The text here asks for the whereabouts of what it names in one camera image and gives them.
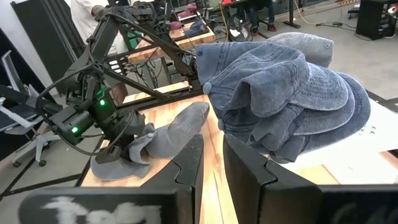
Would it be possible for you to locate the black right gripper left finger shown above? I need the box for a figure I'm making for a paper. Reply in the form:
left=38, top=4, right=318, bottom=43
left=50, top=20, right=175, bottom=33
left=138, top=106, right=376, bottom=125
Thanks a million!
left=141, top=134, right=205, bottom=224

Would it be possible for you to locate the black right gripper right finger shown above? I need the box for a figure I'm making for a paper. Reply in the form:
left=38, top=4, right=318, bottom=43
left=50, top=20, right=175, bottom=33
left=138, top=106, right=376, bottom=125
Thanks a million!
left=223, top=133, right=321, bottom=224

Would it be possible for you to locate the white office chair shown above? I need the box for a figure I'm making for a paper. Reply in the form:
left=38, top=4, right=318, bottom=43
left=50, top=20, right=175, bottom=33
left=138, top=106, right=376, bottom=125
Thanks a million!
left=0, top=49, right=62, bottom=168

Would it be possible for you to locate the wooden background table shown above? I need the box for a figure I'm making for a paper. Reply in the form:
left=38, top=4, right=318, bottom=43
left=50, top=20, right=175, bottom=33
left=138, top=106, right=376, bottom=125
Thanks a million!
left=127, top=18, right=218, bottom=65

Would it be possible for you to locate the person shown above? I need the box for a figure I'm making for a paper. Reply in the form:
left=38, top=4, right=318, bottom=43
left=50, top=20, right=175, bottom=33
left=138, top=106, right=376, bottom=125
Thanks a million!
left=231, top=0, right=279, bottom=35
left=70, top=0, right=131, bottom=55

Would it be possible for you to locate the blue background cap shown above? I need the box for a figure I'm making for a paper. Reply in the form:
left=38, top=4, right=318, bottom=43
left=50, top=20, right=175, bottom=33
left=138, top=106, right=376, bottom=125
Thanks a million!
left=183, top=19, right=206, bottom=37

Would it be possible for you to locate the black partition panel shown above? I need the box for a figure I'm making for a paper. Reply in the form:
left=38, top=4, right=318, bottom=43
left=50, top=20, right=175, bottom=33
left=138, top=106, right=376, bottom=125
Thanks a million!
left=11, top=0, right=86, bottom=94

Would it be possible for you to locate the pink cap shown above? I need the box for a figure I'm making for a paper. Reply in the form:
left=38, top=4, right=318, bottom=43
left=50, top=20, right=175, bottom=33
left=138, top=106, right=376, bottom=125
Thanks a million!
left=177, top=2, right=200, bottom=19

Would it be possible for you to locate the black round fan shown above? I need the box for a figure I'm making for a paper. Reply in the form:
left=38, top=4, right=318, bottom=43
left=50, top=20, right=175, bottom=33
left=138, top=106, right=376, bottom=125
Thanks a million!
left=226, top=14, right=254, bottom=43

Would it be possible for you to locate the black cabinet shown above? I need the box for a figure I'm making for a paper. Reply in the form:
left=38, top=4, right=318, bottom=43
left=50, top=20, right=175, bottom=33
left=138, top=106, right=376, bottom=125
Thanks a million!
left=355, top=0, right=398, bottom=41

